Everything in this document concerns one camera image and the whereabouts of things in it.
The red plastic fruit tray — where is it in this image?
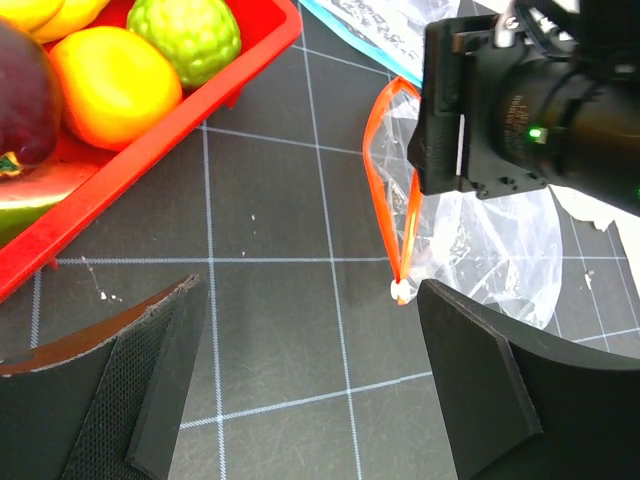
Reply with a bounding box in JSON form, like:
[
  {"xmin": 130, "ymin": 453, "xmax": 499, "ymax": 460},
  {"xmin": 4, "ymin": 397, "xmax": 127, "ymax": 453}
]
[{"xmin": 1, "ymin": 1, "xmax": 302, "ymax": 298}]

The black grid cutting mat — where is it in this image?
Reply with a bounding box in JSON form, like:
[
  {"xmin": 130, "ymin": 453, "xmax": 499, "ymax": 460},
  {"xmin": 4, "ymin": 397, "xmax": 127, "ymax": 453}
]
[{"xmin": 0, "ymin": 0, "xmax": 640, "ymax": 480}]

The dark purple mangosteen toy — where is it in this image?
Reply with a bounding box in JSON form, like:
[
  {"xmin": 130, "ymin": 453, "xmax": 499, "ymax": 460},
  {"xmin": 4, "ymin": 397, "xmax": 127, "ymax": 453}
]
[{"xmin": 1, "ymin": 19, "xmax": 63, "ymax": 179}]

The yellow banana bunch toy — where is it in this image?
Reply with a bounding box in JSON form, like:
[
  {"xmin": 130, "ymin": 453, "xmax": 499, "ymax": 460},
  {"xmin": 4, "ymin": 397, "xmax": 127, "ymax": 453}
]
[{"xmin": 1, "ymin": 0, "xmax": 110, "ymax": 44}]

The watermelon slice toy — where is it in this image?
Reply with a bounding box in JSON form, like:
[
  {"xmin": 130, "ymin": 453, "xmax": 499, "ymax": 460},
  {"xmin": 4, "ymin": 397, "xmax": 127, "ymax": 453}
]
[{"xmin": 1, "ymin": 157, "xmax": 102, "ymax": 247}]

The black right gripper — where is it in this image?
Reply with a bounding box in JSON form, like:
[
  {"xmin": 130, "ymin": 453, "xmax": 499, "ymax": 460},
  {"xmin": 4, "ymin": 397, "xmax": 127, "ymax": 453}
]
[{"xmin": 407, "ymin": 14, "xmax": 546, "ymax": 200}]

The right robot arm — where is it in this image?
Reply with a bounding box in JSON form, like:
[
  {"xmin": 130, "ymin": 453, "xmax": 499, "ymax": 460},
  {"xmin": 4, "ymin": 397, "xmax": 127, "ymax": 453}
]
[{"xmin": 407, "ymin": 1, "xmax": 639, "ymax": 214}]

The clear bag orange zipper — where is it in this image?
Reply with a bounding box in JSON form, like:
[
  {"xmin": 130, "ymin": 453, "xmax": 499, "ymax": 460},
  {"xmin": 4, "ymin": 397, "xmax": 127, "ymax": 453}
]
[{"xmin": 363, "ymin": 75, "xmax": 624, "ymax": 329}]

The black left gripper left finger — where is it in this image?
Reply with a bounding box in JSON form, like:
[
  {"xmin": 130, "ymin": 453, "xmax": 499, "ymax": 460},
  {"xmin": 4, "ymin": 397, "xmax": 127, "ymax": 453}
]
[{"xmin": 1, "ymin": 275, "xmax": 208, "ymax": 479}]

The orange toy fruit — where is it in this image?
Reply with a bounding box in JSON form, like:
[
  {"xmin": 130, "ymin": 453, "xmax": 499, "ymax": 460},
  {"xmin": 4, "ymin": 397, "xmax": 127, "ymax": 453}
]
[{"xmin": 49, "ymin": 26, "xmax": 183, "ymax": 151}]

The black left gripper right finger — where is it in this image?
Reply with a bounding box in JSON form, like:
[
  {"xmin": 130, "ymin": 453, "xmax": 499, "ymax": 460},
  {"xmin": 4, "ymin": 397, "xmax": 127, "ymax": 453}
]
[{"xmin": 417, "ymin": 280, "xmax": 639, "ymax": 479}]

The clear bag blue zipper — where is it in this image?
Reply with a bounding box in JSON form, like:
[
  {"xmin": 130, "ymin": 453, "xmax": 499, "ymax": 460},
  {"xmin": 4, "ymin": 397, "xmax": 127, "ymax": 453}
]
[{"xmin": 298, "ymin": 0, "xmax": 461, "ymax": 89}]

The green custard apple toy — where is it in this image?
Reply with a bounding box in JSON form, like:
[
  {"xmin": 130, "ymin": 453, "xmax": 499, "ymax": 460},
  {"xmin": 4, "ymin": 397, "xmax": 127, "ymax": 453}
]
[{"xmin": 126, "ymin": 0, "xmax": 242, "ymax": 90}]

